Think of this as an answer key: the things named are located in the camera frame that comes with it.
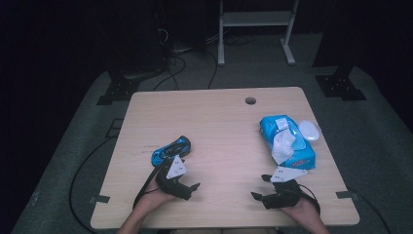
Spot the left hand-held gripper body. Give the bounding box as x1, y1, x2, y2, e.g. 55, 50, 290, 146
155, 154, 193, 201

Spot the person's right hand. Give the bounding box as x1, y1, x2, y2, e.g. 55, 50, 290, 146
281, 196, 321, 222

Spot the grey tape strip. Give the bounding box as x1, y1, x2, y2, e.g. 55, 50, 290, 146
89, 194, 111, 205
335, 190, 359, 200

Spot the person's left hand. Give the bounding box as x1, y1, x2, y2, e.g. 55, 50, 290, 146
141, 178, 178, 210

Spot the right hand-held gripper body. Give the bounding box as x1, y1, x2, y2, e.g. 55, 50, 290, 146
262, 166, 308, 210

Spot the white wet wipe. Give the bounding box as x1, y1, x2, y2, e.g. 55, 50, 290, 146
271, 130, 297, 166

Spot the right hand-held gripper cable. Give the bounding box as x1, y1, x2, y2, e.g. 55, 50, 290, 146
298, 184, 321, 215

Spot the left hand-held gripper cable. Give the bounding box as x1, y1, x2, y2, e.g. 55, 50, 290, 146
131, 165, 164, 211

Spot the white metal stand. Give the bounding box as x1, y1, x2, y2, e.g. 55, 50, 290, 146
217, 0, 300, 67

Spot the black floor cable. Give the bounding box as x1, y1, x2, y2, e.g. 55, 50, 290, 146
349, 188, 393, 234
152, 55, 188, 92
68, 136, 113, 234
206, 50, 219, 91

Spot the blue toy car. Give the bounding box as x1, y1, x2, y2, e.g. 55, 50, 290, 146
150, 136, 193, 169

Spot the hand-held gripper cable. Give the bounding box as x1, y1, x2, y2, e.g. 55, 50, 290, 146
298, 184, 321, 215
131, 165, 164, 211

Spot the blue wet wipes pack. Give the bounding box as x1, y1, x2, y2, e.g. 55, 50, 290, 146
258, 114, 322, 171

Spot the black metal stand base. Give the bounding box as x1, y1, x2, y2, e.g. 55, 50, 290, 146
314, 62, 368, 101
95, 66, 141, 106

